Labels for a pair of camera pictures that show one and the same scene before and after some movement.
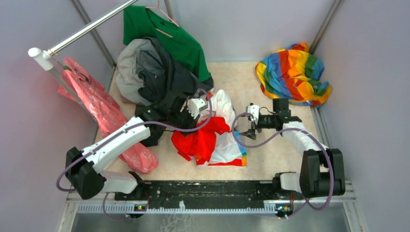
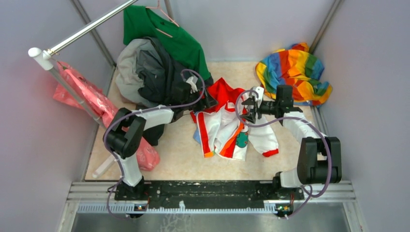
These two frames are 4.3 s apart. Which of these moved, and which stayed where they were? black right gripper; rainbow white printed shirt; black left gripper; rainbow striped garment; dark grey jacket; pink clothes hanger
Moved: rainbow white printed shirt; black left gripper; black right gripper
Stayed: dark grey jacket; rainbow striped garment; pink clothes hanger
